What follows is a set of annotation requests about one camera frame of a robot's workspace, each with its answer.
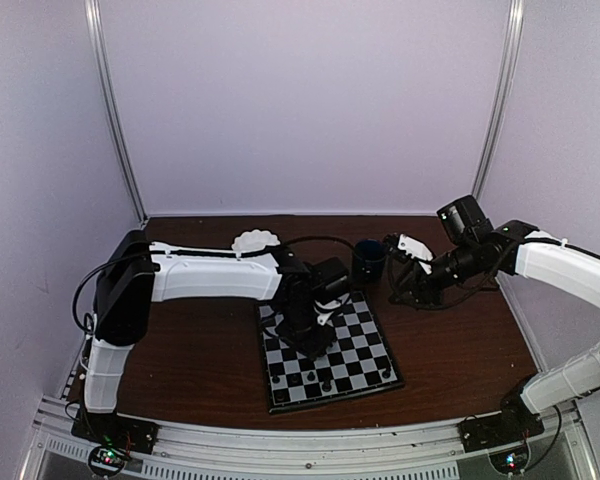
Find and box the right green led circuit board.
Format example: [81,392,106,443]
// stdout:
[491,450,529,475]

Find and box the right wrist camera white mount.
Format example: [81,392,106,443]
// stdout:
[383,233,433,261]

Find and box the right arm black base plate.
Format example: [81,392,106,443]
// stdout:
[457,413,545,453]

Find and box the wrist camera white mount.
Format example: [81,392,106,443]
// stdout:
[314,296,350,326]
[383,233,433,261]

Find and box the white scalloped ceramic bowl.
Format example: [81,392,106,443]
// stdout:
[231,229,280,255]

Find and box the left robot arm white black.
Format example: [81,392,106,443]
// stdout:
[74,229,351,444]

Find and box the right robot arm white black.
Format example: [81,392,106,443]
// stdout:
[383,195,600,442]

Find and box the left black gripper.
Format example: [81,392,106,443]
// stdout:
[276,302,337,360]

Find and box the green led circuit board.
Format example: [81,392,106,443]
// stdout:
[491,450,529,475]
[87,446,126,472]

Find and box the left green led circuit board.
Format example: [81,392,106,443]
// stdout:
[87,446,126,472]

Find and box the dark blue ceramic mug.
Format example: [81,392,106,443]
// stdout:
[351,239,386,284]

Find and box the right aluminium corner post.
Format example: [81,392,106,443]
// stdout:
[471,0,526,200]

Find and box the folding black silver chessboard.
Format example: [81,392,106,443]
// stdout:
[258,291,404,414]

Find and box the aluminium front rail frame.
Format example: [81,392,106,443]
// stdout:
[15,396,600,479]

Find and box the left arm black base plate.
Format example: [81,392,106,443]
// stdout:
[71,411,159,454]

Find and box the left aluminium corner post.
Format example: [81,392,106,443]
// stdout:
[84,0,149,225]

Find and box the left black braided cable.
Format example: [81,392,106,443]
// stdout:
[279,235,359,251]

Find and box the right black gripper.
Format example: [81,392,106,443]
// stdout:
[389,239,483,309]

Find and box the aluminium corner post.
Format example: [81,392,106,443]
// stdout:
[471,0,526,200]
[84,0,149,225]

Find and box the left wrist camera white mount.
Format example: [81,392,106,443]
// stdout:
[314,296,350,326]

